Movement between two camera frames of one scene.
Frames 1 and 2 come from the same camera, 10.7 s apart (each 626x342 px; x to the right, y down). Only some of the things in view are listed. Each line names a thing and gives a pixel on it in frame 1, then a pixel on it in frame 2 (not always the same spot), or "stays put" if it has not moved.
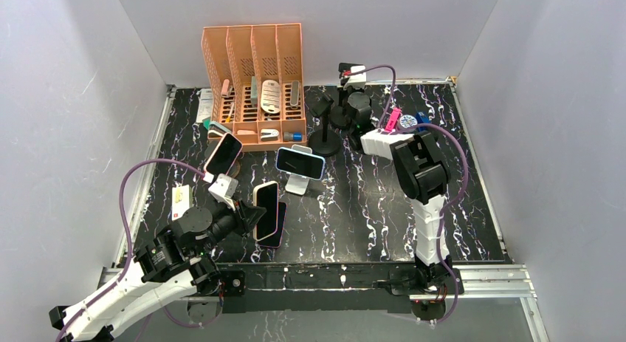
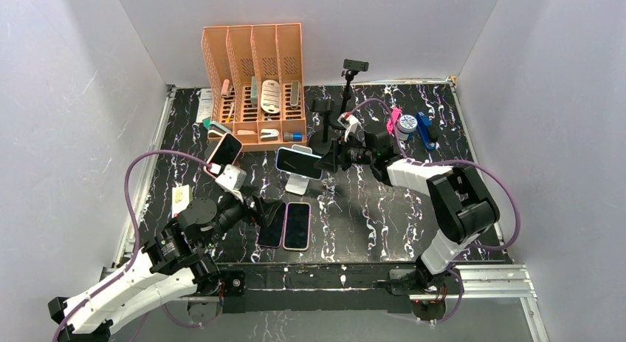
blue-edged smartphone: x=298 y=163 stays put
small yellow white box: x=181 y=200 stays put
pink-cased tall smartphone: x=266 y=195 -> x=297 y=227
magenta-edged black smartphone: x=274 y=241 stays put
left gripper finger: x=250 y=215 -> x=266 y=209
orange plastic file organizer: x=255 y=77 stays put
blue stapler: x=422 y=118 stays put
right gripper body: x=349 y=89 -> x=353 y=153
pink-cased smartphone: x=224 y=155 stays put
